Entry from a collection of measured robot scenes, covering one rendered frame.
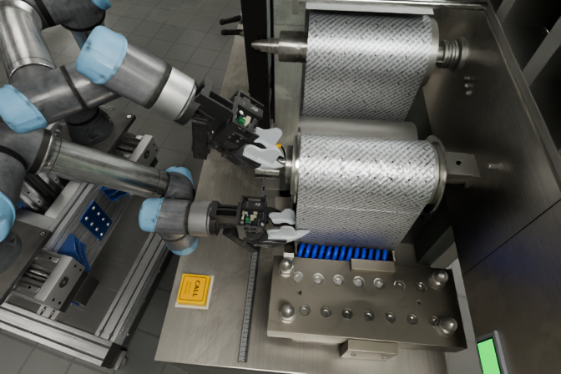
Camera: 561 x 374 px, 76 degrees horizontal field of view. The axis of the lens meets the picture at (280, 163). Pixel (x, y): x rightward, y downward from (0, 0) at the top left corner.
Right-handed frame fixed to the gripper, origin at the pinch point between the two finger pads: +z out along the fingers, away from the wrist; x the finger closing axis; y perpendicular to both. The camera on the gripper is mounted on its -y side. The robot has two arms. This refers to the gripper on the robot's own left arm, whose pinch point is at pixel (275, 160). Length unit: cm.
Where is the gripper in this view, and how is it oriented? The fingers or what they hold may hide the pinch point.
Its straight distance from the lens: 67.9
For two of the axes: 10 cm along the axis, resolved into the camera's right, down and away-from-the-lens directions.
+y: 6.4, -4.1, -6.6
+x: 0.7, -8.1, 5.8
